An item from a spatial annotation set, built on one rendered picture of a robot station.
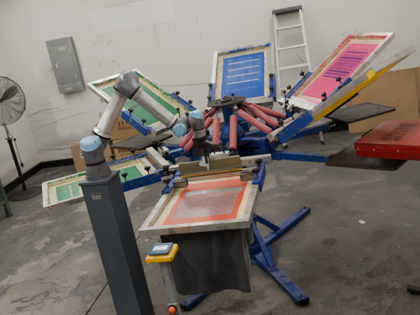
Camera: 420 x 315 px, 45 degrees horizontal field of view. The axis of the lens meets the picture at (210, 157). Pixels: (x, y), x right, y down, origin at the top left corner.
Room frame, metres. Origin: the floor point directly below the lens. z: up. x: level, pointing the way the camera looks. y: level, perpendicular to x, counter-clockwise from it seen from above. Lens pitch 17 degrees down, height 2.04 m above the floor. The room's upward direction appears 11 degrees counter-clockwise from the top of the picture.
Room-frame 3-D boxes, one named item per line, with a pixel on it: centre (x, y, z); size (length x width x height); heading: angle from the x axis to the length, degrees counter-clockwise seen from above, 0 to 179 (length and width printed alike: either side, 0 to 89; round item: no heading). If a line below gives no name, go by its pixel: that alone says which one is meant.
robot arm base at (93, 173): (2.82, 0.65, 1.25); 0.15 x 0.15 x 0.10
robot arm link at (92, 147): (2.83, 0.65, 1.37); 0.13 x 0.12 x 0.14; 178
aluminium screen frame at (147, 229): (2.74, 0.06, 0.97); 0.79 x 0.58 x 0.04; 166
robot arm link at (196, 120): (2.93, 0.03, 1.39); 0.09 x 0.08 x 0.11; 88
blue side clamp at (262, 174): (2.90, -0.27, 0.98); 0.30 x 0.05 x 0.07; 166
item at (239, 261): (2.45, 0.13, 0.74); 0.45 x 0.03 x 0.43; 76
